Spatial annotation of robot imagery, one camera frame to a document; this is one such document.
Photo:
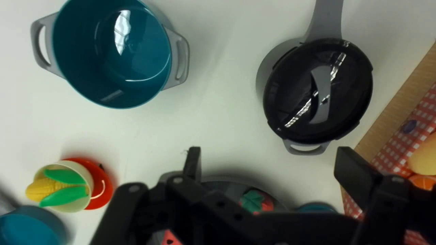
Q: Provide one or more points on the red white toy food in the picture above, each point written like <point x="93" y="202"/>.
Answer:
<point x="104" y="191"/>

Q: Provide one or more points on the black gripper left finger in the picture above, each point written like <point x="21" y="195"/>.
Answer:
<point x="151" y="213"/>

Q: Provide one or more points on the dark plate of toy food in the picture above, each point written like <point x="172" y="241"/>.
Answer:
<point x="223" y="187"/>

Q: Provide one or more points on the toy corn with green leaves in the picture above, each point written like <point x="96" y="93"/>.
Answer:
<point x="39" y="188"/>

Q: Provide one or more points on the white bowl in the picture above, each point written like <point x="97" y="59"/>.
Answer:
<point x="85" y="178"/>

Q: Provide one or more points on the orange toy fruit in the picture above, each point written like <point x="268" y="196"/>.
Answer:
<point x="424" y="183"/>

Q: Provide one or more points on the red checkered basket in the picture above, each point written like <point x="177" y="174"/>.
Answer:
<point x="400" y="117"/>

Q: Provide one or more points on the red toy strawberry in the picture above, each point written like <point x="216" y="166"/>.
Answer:
<point x="254" y="202"/>

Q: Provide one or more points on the dark transparent pot lid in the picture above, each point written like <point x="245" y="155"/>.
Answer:
<point x="295" y="90"/>

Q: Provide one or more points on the blue bowl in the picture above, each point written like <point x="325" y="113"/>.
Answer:
<point x="28" y="226"/>

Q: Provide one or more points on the toy watermelon slice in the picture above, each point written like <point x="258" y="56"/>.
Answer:
<point x="170" y="238"/>

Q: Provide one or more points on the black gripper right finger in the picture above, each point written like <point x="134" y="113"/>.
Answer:
<point x="390" y="204"/>

